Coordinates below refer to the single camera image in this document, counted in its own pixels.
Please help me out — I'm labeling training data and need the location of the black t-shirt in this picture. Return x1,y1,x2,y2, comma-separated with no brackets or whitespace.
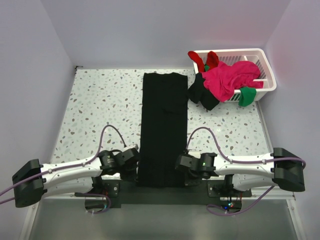
137,72,188,188

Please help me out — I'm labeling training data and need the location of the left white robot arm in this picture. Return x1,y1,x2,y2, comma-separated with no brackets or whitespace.
12,145,140,208

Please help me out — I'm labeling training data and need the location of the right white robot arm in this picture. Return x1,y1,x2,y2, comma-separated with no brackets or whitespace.
175,147,306,197

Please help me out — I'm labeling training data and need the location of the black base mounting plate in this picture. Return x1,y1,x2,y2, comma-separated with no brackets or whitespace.
75,179,252,209

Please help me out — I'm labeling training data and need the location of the green garment in basket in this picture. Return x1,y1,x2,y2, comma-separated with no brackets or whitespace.
202,63,257,107

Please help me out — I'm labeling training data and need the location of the pink t-shirt in basket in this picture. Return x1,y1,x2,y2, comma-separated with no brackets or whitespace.
201,60,264,103

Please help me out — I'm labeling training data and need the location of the white plastic laundry basket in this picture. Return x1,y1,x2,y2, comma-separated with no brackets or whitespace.
188,48,277,103

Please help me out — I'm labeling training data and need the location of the red garment in basket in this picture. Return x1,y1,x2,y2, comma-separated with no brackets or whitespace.
187,50,220,73

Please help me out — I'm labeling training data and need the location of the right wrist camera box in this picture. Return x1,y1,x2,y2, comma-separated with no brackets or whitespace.
186,149,201,159

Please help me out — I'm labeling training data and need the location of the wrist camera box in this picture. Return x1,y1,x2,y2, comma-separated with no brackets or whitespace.
125,143,139,150
186,149,201,159

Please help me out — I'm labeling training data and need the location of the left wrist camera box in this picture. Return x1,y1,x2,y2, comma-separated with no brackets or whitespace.
125,143,139,150

